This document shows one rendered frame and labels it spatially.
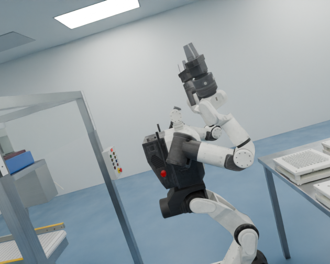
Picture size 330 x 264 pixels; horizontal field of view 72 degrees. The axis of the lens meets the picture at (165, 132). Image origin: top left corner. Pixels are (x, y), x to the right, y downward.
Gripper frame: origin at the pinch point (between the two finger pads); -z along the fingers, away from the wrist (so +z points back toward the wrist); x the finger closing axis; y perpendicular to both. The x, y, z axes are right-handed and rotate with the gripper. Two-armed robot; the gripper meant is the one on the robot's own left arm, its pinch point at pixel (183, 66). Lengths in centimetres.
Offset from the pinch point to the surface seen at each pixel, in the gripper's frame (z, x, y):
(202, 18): -129, -193, -237
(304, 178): 84, 43, -13
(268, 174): 92, 3, -35
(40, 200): 45, -31, 104
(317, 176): 85, 47, -19
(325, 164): 80, 50, -23
